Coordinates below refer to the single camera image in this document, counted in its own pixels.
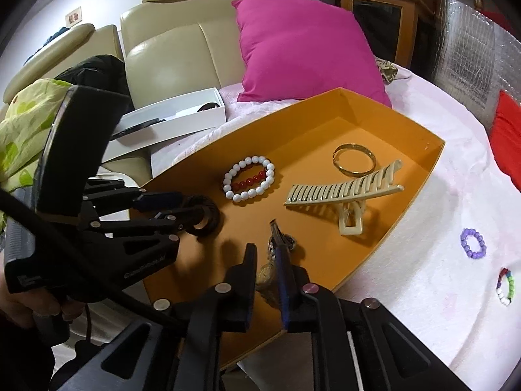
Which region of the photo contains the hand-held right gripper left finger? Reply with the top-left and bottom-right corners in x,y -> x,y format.
53,243 -> 258,391

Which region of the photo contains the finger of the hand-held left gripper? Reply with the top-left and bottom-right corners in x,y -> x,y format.
61,207 -> 206,290
83,177 -> 184,212

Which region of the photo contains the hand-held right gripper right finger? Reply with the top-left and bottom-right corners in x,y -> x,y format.
269,219 -> 481,391

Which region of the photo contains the metal wristwatch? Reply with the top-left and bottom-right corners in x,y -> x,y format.
256,232 -> 300,306

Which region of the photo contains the black hair tie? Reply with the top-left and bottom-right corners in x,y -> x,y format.
181,195 -> 222,239

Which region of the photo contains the white bead bracelet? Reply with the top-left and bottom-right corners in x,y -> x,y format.
222,155 -> 276,203

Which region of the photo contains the red bead bracelet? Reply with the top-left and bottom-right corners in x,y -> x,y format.
232,173 -> 265,191

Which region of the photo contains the beige hair claw clip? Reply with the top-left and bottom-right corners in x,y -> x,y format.
284,160 -> 405,237

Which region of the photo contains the metal bangle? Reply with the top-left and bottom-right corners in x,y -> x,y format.
332,143 -> 377,179

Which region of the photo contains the orange cardboard box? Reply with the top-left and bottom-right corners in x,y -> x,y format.
140,87 -> 446,371

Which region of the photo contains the purple bead bracelet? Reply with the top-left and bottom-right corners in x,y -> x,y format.
460,228 -> 488,260

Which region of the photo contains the multicolour bead bracelet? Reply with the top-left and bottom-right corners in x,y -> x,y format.
495,268 -> 515,307

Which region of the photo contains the person's left forearm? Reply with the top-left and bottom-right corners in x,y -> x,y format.
0,313 -> 58,391

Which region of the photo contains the person's left hand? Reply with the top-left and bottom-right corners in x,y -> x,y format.
0,279 -> 84,326

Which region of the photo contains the green patterned cloth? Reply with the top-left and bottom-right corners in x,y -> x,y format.
0,78 -> 80,212

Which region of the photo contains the white open box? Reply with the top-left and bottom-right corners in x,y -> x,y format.
101,87 -> 227,164

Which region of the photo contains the black jacket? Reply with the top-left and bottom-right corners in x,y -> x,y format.
53,54 -> 131,102

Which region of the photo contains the beige leather sofa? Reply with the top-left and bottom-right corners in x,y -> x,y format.
0,0 -> 304,180

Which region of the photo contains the pink pillow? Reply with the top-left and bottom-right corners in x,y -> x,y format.
231,0 -> 392,109

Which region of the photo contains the camouflage cloth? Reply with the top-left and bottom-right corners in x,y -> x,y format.
374,59 -> 397,84

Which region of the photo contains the red pillow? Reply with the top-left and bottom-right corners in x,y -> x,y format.
488,90 -> 521,192

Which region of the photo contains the wooden glass-door cabinet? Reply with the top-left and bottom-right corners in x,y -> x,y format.
333,0 -> 422,72

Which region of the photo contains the silver foil insulation panel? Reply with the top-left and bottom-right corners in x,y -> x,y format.
431,0 -> 521,129

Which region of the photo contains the red cloth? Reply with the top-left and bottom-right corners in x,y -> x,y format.
484,8 -> 514,33

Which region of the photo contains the black cable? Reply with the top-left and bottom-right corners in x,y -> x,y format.
0,189 -> 188,347

